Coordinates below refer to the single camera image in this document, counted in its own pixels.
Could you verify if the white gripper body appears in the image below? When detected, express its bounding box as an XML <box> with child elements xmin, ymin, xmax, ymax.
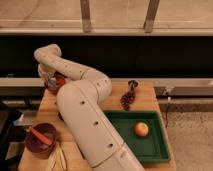
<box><xmin>38</xmin><ymin>64</ymin><xmax>55</xmax><ymax>82</ymax></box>

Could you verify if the blue white towel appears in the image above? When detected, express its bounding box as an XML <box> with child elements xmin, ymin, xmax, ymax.
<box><xmin>48</xmin><ymin>78</ymin><xmax>57</xmax><ymax>90</ymax></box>

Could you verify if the red bowl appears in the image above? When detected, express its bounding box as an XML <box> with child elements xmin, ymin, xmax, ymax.
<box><xmin>45</xmin><ymin>74</ymin><xmax>66</xmax><ymax>94</ymax></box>

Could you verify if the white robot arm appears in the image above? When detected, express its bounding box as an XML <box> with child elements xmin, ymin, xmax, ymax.
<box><xmin>34</xmin><ymin>44</ymin><xmax>145</xmax><ymax>171</ymax></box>

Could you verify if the dark maroon bowl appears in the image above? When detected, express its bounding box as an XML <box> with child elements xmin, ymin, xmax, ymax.
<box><xmin>25</xmin><ymin>123</ymin><xmax>57</xmax><ymax>159</ymax></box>

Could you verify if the orange carrot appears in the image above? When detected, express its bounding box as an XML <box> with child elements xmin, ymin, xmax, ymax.
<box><xmin>30</xmin><ymin>128</ymin><xmax>52</xmax><ymax>146</ymax></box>

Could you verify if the black object at left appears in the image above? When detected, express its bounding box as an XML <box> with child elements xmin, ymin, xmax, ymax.
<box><xmin>0</xmin><ymin>101</ymin><xmax>22</xmax><ymax>171</ymax></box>

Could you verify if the brown grape bunch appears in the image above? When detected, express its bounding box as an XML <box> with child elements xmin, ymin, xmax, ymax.
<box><xmin>120</xmin><ymin>80</ymin><xmax>138</xmax><ymax>110</ymax></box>

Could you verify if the yellow apple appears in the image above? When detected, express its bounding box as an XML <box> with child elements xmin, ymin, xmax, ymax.
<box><xmin>134</xmin><ymin>122</ymin><xmax>149</xmax><ymax>137</ymax></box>

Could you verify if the green plastic tray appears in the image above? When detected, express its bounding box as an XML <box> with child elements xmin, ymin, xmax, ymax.
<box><xmin>104</xmin><ymin>110</ymin><xmax>171</xmax><ymax>164</ymax></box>

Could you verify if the left metal post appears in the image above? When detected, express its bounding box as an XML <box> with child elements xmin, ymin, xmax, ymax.
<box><xmin>80</xmin><ymin>0</ymin><xmax>92</xmax><ymax>33</ymax></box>

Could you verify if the metal post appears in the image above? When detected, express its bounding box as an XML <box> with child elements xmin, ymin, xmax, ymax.
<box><xmin>144</xmin><ymin>0</ymin><xmax>160</xmax><ymax>33</ymax></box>
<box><xmin>80</xmin><ymin>0</ymin><xmax>92</xmax><ymax>33</ymax></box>

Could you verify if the right metal post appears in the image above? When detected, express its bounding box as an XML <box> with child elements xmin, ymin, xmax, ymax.
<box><xmin>144</xmin><ymin>0</ymin><xmax>160</xmax><ymax>33</ymax></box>

